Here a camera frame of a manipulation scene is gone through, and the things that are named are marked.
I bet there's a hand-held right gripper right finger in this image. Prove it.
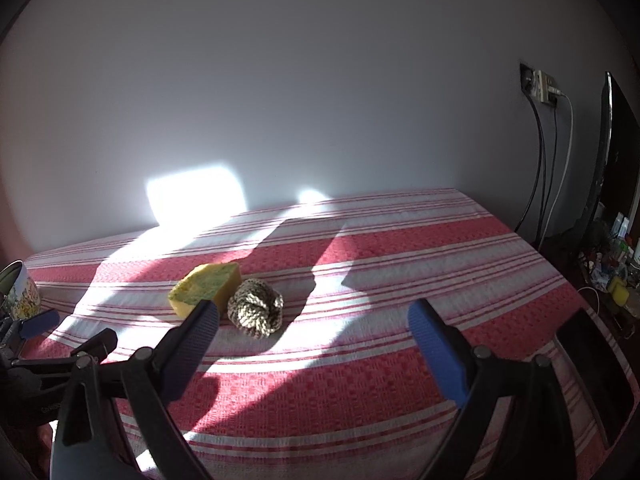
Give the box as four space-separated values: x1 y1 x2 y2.
407 299 576 480

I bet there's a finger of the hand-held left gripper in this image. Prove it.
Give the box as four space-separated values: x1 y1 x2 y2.
0 310 61 356
12 329 118 371

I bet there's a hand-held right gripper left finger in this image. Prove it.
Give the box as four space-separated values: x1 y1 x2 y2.
49 299 221 480

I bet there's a round metal tin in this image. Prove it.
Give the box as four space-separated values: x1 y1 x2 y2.
0 260 42 321

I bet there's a yellow green sponge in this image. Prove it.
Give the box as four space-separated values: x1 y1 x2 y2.
167 261 242 318

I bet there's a knotted rope ball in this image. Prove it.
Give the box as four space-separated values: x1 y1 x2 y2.
227 278 285 339

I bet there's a red white striped blanket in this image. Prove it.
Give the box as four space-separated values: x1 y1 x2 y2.
0 187 640 480

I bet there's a black flat panel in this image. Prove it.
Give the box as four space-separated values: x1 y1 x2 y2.
554 307 637 452

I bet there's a yellow container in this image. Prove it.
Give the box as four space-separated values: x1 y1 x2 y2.
606 276 630 307

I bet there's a cluster of bottles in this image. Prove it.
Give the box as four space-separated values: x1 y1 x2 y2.
582 205 640 286

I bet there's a black flat screen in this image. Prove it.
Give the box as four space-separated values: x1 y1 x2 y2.
575 71 640 261

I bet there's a black cable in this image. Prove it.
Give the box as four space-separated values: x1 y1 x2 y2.
537 105 558 248
514 92 543 233

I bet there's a wall socket with plugs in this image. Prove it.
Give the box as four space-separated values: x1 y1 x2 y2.
520 62 566 107

